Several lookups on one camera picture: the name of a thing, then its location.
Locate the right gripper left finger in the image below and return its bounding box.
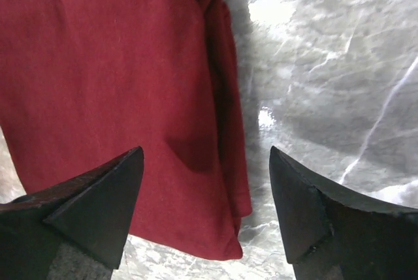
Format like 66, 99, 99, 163
1, 147, 144, 279

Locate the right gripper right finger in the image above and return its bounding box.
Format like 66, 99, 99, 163
269, 148, 417, 280

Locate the dark red t shirt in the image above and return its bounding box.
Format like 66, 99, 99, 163
1, 0, 251, 260

